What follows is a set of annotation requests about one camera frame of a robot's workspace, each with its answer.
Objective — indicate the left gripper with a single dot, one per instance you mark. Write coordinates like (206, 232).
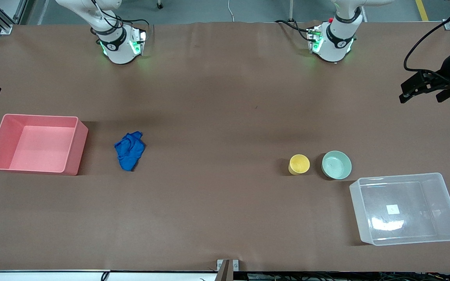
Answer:
(448, 68)

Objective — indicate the mint green bowl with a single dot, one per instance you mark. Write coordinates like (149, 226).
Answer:
(336, 166)

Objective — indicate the yellow plastic cup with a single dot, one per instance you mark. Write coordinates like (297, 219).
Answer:
(299, 164)

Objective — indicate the blue cloth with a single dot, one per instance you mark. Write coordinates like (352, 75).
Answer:
(130, 150)

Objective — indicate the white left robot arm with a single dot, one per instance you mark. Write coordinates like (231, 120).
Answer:
(336, 47)

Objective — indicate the pink plastic box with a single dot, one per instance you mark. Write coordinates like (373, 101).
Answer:
(22, 152)

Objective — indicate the clear plastic box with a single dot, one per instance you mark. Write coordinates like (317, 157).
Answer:
(424, 187)

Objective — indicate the white square label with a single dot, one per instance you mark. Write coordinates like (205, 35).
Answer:
(393, 209)

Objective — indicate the aluminium frame profile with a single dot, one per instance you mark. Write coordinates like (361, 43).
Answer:
(2, 21)

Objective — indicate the white table edge rail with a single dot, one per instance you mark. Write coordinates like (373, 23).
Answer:
(53, 276)

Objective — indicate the metal table bracket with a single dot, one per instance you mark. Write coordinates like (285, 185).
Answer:
(222, 269)

